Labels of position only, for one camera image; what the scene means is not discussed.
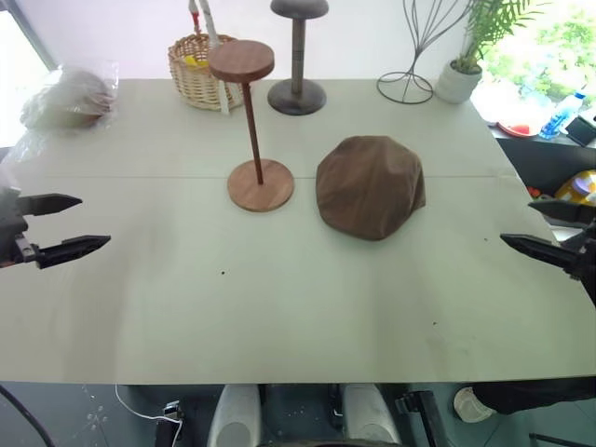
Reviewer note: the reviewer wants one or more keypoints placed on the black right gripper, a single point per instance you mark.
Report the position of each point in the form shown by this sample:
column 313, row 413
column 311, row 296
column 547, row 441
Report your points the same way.
column 588, row 253

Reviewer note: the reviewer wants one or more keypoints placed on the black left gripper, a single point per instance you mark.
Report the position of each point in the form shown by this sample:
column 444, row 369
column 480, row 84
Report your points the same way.
column 10, row 228

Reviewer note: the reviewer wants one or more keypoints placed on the brown cap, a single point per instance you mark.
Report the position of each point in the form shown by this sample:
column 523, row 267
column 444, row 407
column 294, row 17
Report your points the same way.
column 370, row 186

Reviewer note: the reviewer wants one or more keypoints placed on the brown wooden hat stand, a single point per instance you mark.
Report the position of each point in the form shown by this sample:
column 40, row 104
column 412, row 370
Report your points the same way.
column 242, row 58

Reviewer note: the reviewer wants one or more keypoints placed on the grey hat stand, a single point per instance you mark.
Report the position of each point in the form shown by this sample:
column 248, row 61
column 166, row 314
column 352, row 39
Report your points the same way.
column 298, row 95

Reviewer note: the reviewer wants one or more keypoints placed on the yellow toy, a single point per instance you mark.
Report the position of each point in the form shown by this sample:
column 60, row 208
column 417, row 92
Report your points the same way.
column 577, row 186

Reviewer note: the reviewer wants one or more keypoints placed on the black flat device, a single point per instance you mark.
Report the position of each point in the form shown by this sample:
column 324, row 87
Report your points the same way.
column 583, row 130

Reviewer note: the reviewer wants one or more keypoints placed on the red plastic object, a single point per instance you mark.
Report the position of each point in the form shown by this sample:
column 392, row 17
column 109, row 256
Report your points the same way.
column 517, row 129

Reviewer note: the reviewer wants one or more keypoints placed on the plastic bottle with blue label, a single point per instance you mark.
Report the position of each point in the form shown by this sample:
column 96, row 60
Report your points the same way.
column 561, row 116

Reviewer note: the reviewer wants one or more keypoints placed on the clear plastic bag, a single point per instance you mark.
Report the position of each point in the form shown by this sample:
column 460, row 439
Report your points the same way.
column 65, row 100

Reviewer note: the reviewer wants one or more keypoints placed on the green plant in white pot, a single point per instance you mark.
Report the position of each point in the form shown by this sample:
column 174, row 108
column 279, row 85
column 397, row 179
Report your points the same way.
column 458, row 80

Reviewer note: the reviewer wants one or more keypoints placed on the white round object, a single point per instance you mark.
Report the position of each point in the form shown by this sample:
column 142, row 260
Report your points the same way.
column 471, row 404

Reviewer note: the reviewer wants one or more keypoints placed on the woven wicker basket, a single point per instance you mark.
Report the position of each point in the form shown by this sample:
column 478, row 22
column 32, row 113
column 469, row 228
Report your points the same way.
column 195, row 84

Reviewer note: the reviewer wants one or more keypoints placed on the yellow item in basket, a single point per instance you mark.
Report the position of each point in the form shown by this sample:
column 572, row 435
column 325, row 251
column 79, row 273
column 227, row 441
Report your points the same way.
column 192, row 60

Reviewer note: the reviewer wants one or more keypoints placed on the white rounded shell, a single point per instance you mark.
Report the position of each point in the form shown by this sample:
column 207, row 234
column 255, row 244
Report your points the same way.
column 235, row 416
column 370, row 414

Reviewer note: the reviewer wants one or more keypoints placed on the black metal frame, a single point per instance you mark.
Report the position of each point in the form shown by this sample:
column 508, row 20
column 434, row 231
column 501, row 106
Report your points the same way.
column 421, row 412

